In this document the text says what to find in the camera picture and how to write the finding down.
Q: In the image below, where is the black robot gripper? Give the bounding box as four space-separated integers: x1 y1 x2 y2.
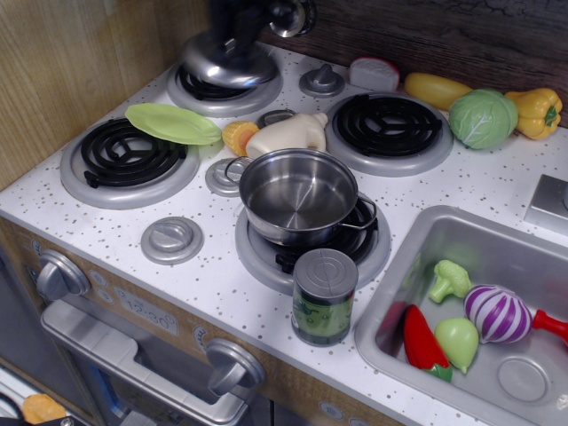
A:
208 0 288 47

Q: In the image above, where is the steel pot lid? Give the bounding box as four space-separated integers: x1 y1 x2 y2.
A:
180 32 279 89

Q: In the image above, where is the hanging steel ladle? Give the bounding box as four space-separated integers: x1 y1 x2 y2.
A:
269 0 318 38

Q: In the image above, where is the grey knob behind jug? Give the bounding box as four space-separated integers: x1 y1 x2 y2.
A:
256 108 296 129

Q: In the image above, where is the toy corn cob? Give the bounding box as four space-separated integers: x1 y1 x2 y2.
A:
222 121 259 156

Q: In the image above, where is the cream toy milk jug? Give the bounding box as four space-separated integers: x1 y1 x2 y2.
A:
245 113 328 159

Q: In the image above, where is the green plastic plate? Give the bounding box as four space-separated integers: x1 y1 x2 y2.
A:
125 103 222 146

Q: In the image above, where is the white red toy cheese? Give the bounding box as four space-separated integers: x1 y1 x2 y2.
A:
348 57 400 92

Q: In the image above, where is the middle grey stove knob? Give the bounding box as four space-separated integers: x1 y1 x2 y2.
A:
205 158 248 198

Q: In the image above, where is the back right stove burner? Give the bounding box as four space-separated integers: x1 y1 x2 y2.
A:
326 92 454 178

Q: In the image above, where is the front left stove burner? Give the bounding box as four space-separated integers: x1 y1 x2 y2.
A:
60 118 200 209

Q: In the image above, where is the yellow toy squash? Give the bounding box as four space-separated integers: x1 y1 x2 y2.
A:
404 73 473 111

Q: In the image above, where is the front grey stove knob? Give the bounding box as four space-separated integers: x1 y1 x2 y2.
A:
140 217 204 265

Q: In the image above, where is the front right stove burner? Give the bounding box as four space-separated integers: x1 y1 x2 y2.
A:
235 199 391 296

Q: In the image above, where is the green toy cabbage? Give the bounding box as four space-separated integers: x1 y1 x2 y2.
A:
449 89 518 150

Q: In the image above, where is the green labelled toy can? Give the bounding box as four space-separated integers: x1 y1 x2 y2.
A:
291 248 359 346

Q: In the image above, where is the oven clock display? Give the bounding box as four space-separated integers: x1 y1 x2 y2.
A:
114 287 178 335

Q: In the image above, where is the yellow toy bell pepper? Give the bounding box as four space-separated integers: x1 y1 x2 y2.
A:
505 88 563 140

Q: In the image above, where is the left oven dial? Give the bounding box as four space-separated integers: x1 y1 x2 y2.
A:
36 249 91 302

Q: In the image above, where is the oven dial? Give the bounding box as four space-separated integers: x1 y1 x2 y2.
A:
36 249 91 302
206 337 266 397

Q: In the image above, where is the green toy broccoli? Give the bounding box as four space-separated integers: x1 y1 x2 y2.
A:
428 259 473 304

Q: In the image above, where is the right oven dial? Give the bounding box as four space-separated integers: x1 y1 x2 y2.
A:
206 337 266 397

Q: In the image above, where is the grey faucet base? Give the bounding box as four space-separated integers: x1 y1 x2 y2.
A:
525 175 568 236

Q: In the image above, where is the red toy chili pepper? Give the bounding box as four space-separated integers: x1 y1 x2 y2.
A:
403 304 453 383

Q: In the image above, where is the light green toy pear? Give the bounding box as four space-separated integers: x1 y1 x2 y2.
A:
434 318 479 375

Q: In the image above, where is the purple toy onion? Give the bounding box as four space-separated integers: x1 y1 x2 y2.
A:
463 285 533 343

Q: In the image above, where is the red toy piece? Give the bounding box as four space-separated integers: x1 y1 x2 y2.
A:
532 310 568 345

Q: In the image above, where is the orange object bottom left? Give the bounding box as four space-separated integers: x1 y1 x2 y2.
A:
21 394 67 424

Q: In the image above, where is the silver toy sink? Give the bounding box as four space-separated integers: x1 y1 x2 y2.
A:
355 206 567 425

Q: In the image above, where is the steel pot with handles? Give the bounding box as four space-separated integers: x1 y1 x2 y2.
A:
225 148 378 247

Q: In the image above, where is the black cable bottom left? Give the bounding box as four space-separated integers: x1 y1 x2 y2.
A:
0 392 23 421

